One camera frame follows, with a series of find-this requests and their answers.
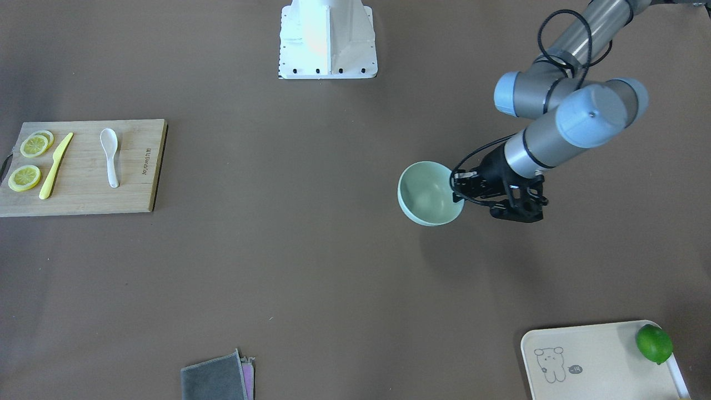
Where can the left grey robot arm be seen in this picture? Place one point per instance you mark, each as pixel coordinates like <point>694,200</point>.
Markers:
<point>569,114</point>

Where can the white ceramic spoon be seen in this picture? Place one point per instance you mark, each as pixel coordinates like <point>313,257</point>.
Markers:
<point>109,142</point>

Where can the bamboo cutting board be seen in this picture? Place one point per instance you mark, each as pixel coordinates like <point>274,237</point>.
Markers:
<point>81,185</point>

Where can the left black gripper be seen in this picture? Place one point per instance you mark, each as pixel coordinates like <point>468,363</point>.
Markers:
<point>492,169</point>

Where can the green lime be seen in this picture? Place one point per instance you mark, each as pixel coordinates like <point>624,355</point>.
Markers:
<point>654,344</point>

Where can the yellow plastic knife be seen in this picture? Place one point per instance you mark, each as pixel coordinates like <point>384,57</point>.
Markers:
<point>57,156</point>

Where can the upper lemon slice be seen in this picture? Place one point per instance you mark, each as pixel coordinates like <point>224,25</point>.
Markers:
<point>34,146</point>

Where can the lower lemon slice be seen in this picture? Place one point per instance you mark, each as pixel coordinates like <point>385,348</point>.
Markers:
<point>24,178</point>

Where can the grey folded cloth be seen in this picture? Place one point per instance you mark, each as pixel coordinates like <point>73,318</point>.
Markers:
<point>228,377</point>

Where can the light green bowl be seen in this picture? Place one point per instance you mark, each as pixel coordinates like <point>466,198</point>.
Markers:
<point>425,195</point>

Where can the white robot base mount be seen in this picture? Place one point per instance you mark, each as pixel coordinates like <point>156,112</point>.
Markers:
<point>327,40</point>

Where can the cream tray with bear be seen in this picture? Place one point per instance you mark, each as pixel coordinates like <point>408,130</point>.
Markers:
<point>597,361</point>

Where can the hidden rear lemon slice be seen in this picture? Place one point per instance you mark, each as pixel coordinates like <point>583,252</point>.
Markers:
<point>49,136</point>

